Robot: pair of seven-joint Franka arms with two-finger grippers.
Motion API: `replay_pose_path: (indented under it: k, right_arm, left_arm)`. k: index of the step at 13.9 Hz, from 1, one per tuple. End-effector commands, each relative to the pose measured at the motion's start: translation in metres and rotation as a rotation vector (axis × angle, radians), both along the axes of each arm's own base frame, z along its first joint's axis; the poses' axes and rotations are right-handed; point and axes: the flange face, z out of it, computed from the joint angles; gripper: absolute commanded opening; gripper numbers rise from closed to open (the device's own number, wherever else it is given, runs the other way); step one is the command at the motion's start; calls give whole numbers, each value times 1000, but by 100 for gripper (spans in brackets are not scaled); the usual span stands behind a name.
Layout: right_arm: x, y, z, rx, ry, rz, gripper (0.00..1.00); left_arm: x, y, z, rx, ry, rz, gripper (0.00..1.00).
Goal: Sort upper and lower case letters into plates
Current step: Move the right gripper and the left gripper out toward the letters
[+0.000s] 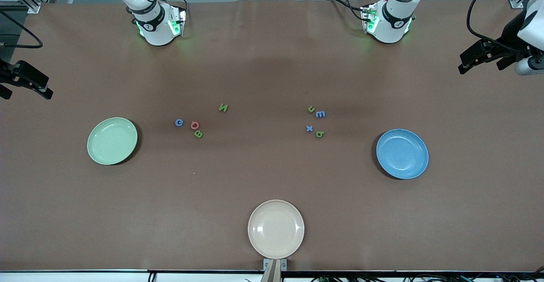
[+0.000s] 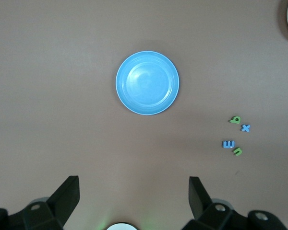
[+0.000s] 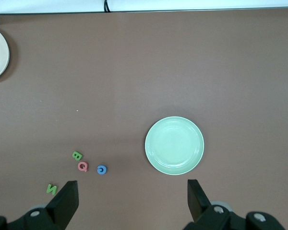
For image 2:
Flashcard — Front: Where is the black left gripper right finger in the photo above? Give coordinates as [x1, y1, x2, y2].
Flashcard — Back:
[182, 176, 288, 230]

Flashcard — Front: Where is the blue plastic plate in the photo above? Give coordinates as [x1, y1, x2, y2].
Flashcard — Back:
[115, 50, 180, 116]

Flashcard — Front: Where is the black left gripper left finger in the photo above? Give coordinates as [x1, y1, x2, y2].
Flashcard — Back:
[0, 175, 81, 230]

